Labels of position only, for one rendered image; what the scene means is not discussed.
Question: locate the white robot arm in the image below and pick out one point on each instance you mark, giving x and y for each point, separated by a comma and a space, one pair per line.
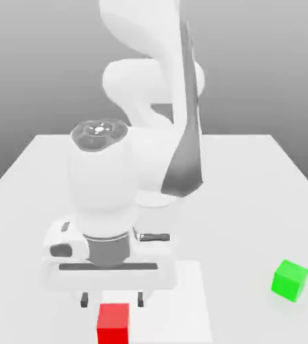
100, 188

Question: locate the small red cube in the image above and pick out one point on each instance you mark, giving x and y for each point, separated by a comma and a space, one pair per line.
113, 322

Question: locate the small green cube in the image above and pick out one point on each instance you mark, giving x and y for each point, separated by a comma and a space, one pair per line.
289, 282

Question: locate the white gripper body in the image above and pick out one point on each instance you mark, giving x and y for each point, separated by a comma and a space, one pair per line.
108, 278

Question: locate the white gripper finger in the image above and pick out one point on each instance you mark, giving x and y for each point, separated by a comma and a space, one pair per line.
84, 300
140, 299

